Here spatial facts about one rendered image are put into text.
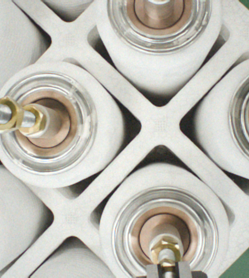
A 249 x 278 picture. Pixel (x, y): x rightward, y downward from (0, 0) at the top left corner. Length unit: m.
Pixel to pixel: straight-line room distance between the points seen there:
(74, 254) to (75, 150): 0.13
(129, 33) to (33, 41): 0.13
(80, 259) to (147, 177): 0.12
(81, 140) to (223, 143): 0.10
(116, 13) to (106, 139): 0.09
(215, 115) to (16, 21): 0.18
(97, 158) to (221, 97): 0.10
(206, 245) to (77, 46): 0.21
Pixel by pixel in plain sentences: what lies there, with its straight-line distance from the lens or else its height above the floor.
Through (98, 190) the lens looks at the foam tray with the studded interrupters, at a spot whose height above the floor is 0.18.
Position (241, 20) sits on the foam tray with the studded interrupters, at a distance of 0.35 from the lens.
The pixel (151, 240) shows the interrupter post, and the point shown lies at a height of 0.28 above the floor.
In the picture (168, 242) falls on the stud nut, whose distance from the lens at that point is 0.22.
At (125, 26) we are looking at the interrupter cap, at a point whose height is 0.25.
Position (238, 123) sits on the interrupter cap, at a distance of 0.25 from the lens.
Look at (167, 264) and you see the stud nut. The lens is 0.18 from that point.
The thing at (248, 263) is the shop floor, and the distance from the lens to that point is 0.55.
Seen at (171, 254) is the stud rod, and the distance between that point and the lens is 0.21.
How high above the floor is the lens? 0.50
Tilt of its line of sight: 85 degrees down
